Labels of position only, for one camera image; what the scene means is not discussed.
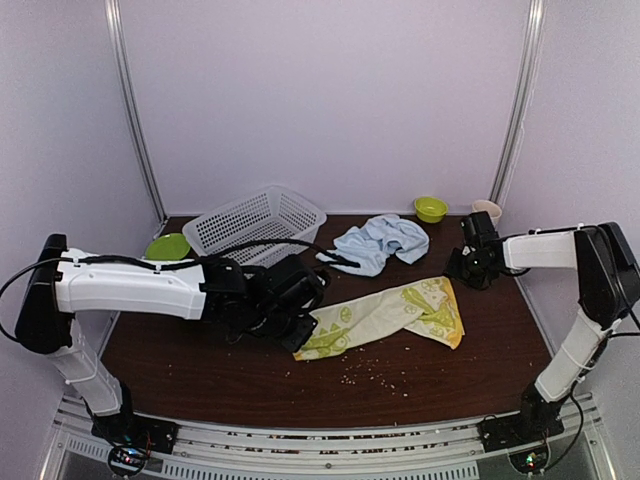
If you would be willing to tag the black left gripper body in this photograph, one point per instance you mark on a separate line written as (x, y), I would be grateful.
(272, 324)

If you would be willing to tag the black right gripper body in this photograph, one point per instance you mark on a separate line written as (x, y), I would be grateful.
(467, 270)

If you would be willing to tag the green patterned white towel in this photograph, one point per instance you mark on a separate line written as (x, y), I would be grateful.
(427, 308)

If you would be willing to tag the light blue towel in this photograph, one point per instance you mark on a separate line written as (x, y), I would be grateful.
(371, 245)

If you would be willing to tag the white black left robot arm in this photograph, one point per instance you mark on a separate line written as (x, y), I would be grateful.
(266, 302)

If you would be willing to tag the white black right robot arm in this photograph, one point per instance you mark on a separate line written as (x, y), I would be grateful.
(603, 271)

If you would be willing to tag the floral ceramic cup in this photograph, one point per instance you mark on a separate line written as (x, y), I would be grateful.
(492, 209)

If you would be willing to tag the small green bowl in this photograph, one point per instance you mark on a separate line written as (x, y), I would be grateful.
(430, 209)

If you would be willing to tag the white perforated plastic basket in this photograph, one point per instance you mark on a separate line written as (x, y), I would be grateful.
(270, 213)

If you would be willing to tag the green plate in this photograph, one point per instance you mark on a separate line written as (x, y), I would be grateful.
(168, 247)

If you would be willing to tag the right circuit board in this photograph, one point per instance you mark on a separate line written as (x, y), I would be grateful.
(529, 461)

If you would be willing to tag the circuit board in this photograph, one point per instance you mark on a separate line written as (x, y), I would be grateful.
(529, 461)
(124, 460)

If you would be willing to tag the left circuit board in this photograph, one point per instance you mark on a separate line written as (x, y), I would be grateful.
(124, 460)

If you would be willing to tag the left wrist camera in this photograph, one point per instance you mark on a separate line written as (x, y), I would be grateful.
(295, 286)

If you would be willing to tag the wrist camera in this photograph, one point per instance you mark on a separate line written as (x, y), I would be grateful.
(295, 286)
(478, 229)

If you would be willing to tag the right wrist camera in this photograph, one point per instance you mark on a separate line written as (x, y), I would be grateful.
(478, 229)

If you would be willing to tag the right aluminium corner post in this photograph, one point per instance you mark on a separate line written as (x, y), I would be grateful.
(522, 96)

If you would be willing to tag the aluminium corner post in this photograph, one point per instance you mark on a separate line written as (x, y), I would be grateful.
(132, 115)
(522, 96)

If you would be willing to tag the left aluminium corner post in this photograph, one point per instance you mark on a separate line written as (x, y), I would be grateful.
(132, 115)

